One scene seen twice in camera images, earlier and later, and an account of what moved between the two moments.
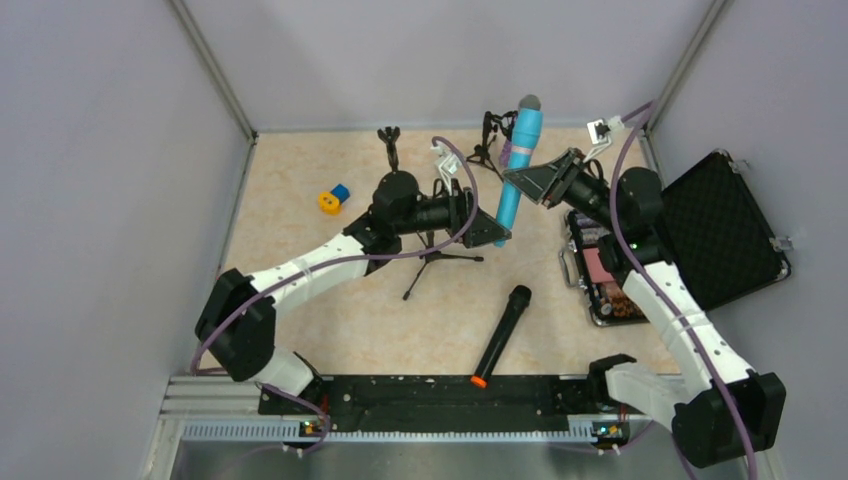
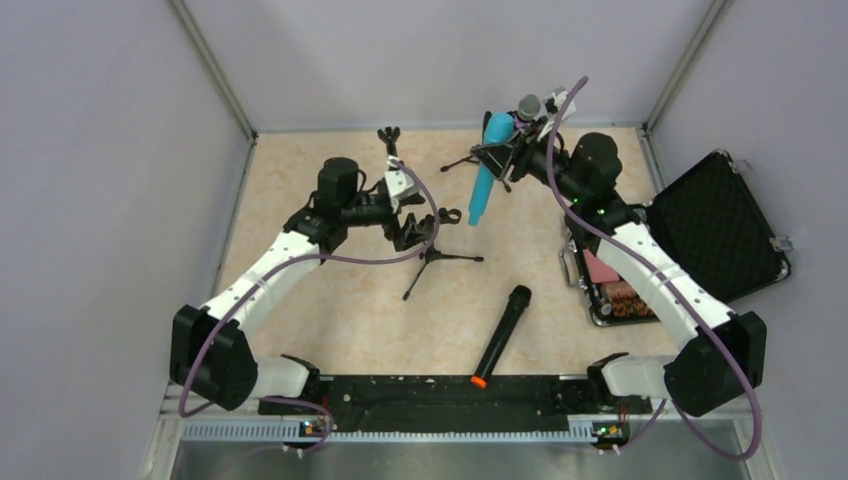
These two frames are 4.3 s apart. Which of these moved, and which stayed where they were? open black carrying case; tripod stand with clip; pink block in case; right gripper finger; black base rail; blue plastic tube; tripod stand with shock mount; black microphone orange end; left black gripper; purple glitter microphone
Moved: blue plastic tube; left black gripper; purple glitter microphone; tripod stand with shock mount; right gripper finger
Stayed: open black carrying case; black base rail; black microphone orange end; pink block in case; tripod stand with clip
